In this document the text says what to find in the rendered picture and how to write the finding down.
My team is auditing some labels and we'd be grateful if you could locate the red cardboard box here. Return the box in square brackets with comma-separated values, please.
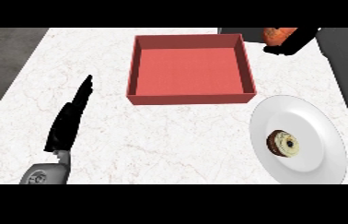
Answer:
[125, 33, 258, 106]

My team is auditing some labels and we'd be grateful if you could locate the dark grey appliance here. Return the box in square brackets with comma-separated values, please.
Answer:
[216, 28, 269, 44]

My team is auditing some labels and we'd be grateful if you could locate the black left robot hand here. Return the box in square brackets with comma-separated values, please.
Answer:
[42, 74, 95, 153]

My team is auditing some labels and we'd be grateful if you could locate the orange vegetable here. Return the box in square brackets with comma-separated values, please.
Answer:
[262, 28, 299, 47]

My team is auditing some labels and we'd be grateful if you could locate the white plate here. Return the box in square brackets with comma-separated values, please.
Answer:
[249, 94, 348, 185]

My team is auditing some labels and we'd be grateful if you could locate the black angular object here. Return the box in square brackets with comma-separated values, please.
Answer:
[262, 28, 323, 57]

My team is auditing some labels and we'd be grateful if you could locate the round brown and cream squash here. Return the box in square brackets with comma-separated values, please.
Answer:
[265, 129, 302, 159]

